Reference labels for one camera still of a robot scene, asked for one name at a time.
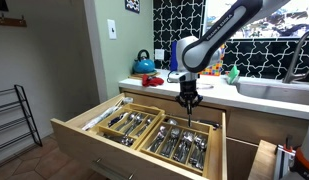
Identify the black wire shoe rack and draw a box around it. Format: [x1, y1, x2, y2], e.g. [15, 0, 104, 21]
[0, 84, 44, 155]

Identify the stainless steel sink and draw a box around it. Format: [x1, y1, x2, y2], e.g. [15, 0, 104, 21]
[235, 77, 309, 106]

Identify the green sponge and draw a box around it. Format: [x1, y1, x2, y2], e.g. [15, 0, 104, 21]
[227, 64, 241, 85]

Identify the multicolour tile trivet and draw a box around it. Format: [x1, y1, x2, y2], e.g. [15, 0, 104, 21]
[198, 44, 227, 77]

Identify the steel kitchen faucet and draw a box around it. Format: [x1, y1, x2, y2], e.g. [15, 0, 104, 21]
[282, 29, 309, 84]

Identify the red cloth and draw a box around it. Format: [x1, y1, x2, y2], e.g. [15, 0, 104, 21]
[141, 73, 165, 88]

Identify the teal kettle black handle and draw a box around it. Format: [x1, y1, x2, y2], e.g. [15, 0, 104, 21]
[132, 49, 157, 75]

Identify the small bamboo cutlery tray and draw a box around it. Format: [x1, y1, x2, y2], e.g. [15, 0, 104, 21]
[97, 102, 166, 151]

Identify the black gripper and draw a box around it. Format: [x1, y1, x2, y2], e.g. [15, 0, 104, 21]
[175, 74, 204, 116]

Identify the large bamboo cutlery tray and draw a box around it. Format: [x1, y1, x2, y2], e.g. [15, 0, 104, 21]
[138, 114, 215, 177]

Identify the dark cutlery piece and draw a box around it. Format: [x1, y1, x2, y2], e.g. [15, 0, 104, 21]
[104, 133, 135, 148]

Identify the silver fork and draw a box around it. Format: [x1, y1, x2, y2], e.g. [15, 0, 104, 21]
[186, 103, 193, 129]

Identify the patterned tile wall picture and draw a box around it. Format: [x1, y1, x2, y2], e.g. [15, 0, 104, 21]
[124, 0, 141, 14]

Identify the aluminium mounting rail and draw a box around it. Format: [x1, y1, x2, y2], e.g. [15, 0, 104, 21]
[273, 134, 297, 180]

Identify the wooden coat hook rail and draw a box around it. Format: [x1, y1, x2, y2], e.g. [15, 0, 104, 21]
[0, 14, 28, 28]

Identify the wooden butcher block table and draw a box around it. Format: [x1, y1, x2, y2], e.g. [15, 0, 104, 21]
[248, 139, 279, 180]

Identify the large silver serving spoon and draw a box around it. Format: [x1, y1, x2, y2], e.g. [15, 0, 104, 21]
[165, 118, 179, 127]

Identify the light wooden kitchen drawer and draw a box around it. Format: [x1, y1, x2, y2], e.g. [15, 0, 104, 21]
[50, 92, 228, 180]

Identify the steel drawer handle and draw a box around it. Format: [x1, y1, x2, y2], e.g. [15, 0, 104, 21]
[91, 157, 135, 180]

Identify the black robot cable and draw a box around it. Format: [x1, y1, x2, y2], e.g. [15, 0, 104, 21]
[166, 69, 175, 84]

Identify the white wall outlet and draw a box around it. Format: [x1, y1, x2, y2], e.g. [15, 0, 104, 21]
[154, 48, 165, 61]

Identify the clear plastic wrapped bundle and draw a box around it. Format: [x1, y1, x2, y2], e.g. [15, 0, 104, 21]
[81, 97, 134, 132]

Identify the wooden trivet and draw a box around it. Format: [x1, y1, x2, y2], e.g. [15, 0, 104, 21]
[128, 70, 161, 80]

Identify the black handled utensil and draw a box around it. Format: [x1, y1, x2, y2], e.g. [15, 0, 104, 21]
[197, 119, 222, 131]

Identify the white light switch plate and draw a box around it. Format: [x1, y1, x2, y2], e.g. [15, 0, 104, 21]
[106, 18, 118, 41]

